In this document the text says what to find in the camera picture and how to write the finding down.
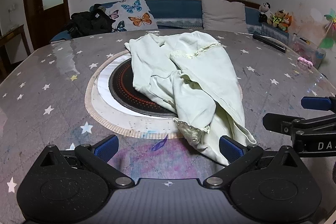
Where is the dark wooden side table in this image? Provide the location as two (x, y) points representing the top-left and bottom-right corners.
(0, 25), (31, 77)

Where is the small pink soft object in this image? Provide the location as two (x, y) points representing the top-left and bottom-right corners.
(297, 56), (314, 67)

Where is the colourful pinwheel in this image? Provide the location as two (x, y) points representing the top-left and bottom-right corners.
(316, 9), (336, 50)

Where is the black remote control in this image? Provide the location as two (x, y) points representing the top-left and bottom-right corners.
(252, 32), (287, 53)

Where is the orange plush toy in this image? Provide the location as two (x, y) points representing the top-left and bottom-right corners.
(281, 12), (293, 33)

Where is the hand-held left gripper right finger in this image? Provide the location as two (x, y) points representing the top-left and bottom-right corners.
(203, 135), (302, 189)

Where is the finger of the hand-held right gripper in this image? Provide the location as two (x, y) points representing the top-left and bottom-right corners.
(301, 95), (336, 112)
(262, 112), (336, 135)

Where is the black jacket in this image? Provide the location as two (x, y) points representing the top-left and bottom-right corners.
(63, 4), (116, 39)

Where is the butterfly print pillow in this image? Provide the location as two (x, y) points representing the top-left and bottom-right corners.
(105, 0), (159, 33)

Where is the grey star print tablecloth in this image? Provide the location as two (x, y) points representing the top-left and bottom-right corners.
(0, 28), (336, 224)

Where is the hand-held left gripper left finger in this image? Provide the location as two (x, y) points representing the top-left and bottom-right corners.
(39, 134), (135, 189)

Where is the clear plastic storage box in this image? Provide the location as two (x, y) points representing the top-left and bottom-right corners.
(287, 34), (327, 68)

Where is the plain grey pillow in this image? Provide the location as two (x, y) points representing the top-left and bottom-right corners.
(201, 0), (248, 33)

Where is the black round induction cooktop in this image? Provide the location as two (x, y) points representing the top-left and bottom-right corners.
(108, 56), (179, 117)

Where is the panda plush toy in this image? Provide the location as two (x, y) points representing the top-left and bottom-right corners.
(259, 2), (273, 24)

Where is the dark wooden door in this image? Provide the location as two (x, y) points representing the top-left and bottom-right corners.
(22, 0), (71, 50)

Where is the blue bench sofa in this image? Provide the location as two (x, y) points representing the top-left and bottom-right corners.
(50, 0), (292, 47)

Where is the brown bear plush toy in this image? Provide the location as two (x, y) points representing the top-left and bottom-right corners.
(267, 9), (285, 29)

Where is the pale green garment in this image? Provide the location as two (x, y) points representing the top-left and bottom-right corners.
(124, 30), (257, 167)

